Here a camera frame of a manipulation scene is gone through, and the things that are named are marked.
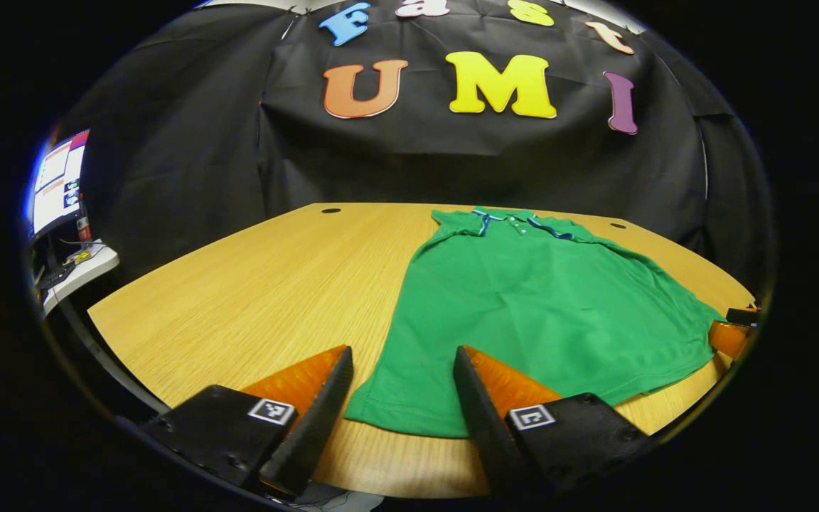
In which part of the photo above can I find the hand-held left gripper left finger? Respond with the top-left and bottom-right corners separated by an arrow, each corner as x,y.
138,345 -> 355,498

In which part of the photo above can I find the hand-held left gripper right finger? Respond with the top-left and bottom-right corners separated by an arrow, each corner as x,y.
452,345 -> 655,498

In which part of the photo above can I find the green T-shirt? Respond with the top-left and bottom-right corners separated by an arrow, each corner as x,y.
344,206 -> 727,439

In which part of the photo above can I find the black backdrop cloth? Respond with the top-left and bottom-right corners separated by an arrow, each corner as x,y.
47,0 -> 773,285

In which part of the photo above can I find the white side desk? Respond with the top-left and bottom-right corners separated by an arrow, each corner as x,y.
40,242 -> 120,317

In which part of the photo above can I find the black keyboard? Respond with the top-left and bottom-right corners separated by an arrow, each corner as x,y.
36,262 -> 76,292

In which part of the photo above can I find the computer monitor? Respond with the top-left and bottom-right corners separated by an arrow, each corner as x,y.
28,129 -> 90,239

